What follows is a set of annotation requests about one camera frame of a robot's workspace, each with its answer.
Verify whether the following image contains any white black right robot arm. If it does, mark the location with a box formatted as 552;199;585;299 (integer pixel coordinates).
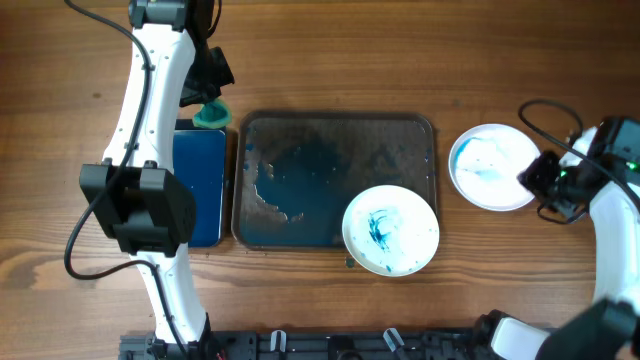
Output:
468;117;639;359

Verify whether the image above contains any blue water basin tray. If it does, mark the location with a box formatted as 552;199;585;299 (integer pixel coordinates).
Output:
173;119;227;248

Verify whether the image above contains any green sponge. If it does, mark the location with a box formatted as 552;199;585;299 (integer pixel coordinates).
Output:
192;99;232;129

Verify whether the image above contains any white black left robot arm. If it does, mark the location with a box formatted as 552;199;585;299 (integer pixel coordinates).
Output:
63;1;234;359

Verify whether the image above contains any white plate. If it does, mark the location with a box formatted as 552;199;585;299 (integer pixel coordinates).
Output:
448;124;540;212
342;185;440;277

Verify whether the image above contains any dark grey serving tray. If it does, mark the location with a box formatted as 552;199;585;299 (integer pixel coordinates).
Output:
231;110;437;250

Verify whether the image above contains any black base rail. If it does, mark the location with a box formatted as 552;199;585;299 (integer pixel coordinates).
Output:
118;327;565;360

